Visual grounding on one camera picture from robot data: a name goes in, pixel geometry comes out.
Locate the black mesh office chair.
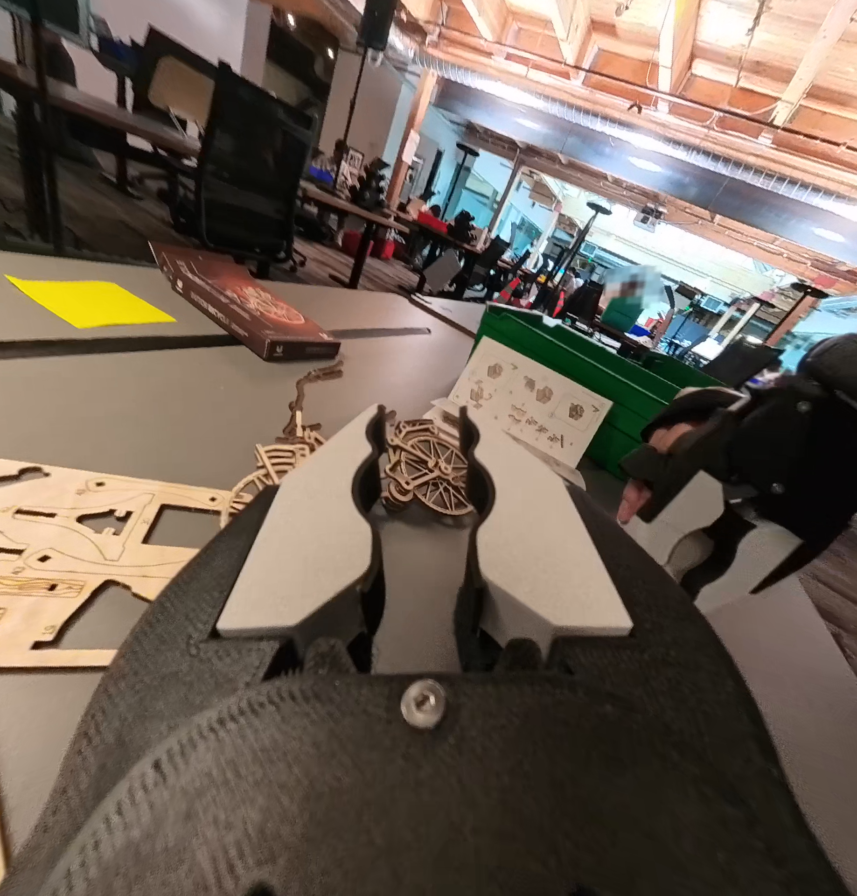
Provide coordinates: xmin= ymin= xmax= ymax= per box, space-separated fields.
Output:
xmin=173 ymin=62 xmax=319 ymax=280

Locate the grey panel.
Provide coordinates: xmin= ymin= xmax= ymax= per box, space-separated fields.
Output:
xmin=425 ymin=248 xmax=464 ymax=295

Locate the black floor lamp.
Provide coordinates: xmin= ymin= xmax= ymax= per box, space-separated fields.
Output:
xmin=764 ymin=282 xmax=831 ymax=344
xmin=442 ymin=142 xmax=481 ymax=218
xmin=571 ymin=201 xmax=613 ymax=270

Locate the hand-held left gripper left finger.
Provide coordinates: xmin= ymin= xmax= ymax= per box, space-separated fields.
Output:
xmin=215 ymin=403 xmax=389 ymax=655

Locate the wooden bicycle model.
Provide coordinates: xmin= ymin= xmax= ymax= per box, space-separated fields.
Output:
xmin=222 ymin=360 xmax=474 ymax=529

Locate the beige office chair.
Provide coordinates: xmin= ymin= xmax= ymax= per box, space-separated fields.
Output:
xmin=131 ymin=28 xmax=219 ymax=204

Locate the green plastic bin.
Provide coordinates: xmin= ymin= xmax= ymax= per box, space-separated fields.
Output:
xmin=470 ymin=302 xmax=729 ymax=480

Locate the yellow paper sheet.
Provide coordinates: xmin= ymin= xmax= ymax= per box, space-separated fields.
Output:
xmin=5 ymin=275 xmax=178 ymax=329

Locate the brown model kit box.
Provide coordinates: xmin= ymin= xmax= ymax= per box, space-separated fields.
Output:
xmin=148 ymin=241 xmax=342 ymax=364

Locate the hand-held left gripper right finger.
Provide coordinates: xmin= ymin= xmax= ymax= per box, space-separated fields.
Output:
xmin=460 ymin=405 xmax=635 ymax=662

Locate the dark wooden desk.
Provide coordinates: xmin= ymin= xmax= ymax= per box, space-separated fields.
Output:
xmin=299 ymin=178 xmax=411 ymax=289
xmin=0 ymin=49 xmax=202 ymax=204

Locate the person's right hand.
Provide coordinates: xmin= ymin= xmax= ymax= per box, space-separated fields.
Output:
xmin=617 ymin=420 xmax=688 ymax=526

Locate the laser-cut plywood part sheet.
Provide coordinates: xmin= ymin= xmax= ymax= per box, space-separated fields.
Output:
xmin=0 ymin=455 xmax=253 ymax=671

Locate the black tripod stand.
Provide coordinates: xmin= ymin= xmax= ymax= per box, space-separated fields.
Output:
xmin=334 ymin=0 xmax=399 ymax=183

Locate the white instruction booklet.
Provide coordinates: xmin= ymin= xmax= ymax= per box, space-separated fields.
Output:
xmin=432 ymin=339 xmax=614 ymax=491

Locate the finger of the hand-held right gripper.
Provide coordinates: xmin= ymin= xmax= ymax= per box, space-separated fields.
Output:
xmin=687 ymin=521 xmax=807 ymax=613
xmin=627 ymin=470 xmax=729 ymax=571

